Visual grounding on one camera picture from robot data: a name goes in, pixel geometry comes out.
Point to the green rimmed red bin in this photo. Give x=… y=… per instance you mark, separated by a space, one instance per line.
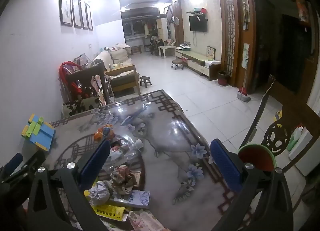
x=256 y=157

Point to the yellow toy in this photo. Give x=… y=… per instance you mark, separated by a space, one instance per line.
x=278 y=115

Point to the white wall calendar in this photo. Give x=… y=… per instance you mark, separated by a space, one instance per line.
x=246 y=55

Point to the standing air conditioner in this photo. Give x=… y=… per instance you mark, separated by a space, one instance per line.
x=162 y=30

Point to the cream sofa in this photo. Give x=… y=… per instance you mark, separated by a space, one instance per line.
x=113 y=55

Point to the dark chair with clothes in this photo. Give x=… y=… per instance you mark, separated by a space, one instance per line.
x=155 y=43

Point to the framed wall picture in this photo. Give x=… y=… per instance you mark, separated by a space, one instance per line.
x=84 y=16
x=66 y=3
x=77 y=10
x=89 y=17

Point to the red door poster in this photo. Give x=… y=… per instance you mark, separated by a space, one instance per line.
x=303 y=11

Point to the carved dark wooden chair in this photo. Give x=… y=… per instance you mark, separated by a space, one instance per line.
x=295 y=113

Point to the small dark wooden stool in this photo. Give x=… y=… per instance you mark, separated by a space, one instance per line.
x=145 y=80

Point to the pink white carton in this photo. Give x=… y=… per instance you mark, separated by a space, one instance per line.
x=147 y=221

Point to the round rolling stool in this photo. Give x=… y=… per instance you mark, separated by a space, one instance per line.
x=178 y=62

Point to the small framed picture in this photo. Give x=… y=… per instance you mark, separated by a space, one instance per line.
x=210 y=52

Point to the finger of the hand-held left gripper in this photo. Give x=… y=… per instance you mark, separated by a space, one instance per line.
x=31 y=161
x=13 y=163

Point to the patterned chair cushion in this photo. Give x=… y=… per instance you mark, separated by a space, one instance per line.
x=80 y=106

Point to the orange snack wrapper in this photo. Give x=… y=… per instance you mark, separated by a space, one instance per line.
x=103 y=131

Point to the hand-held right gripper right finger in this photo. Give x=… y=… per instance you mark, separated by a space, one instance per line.
x=225 y=168

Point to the tall wall poster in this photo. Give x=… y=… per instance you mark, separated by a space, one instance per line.
x=245 y=8

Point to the broom with dustpan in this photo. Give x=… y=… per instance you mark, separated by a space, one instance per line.
x=243 y=93

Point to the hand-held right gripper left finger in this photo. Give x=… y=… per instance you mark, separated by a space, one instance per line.
x=96 y=163

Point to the white fan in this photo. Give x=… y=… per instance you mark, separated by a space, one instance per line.
x=176 y=21

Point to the white side table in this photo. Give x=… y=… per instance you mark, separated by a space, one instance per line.
x=167 y=48

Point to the wooden coffee table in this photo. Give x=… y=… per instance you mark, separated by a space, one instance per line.
x=122 y=77

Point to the shelf above television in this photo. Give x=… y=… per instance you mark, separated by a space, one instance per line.
x=197 y=12

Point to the crumpled white paper ball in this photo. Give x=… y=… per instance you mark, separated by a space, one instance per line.
x=100 y=192

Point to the red garment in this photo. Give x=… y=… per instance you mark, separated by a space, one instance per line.
x=68 y=71

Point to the green bottle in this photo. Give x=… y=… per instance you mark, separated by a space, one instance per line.
x=296 y=137

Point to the dark red floor vase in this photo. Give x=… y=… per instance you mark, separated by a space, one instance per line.
x=223 y=78

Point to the crumpled brown white paper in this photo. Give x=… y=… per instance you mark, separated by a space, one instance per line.
x=123 y=177

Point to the yellow medicine box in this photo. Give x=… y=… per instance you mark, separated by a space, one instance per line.
x=110 y=212

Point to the blue grey book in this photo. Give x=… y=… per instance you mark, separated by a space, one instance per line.
x=132 y=198

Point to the clear plastic bottle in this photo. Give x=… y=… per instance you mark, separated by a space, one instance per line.
x=130 y=149

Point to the wall television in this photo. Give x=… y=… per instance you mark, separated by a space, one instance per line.
x=198 y=23

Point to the long television cabinet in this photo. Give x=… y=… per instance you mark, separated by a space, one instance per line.
x=200 y=62

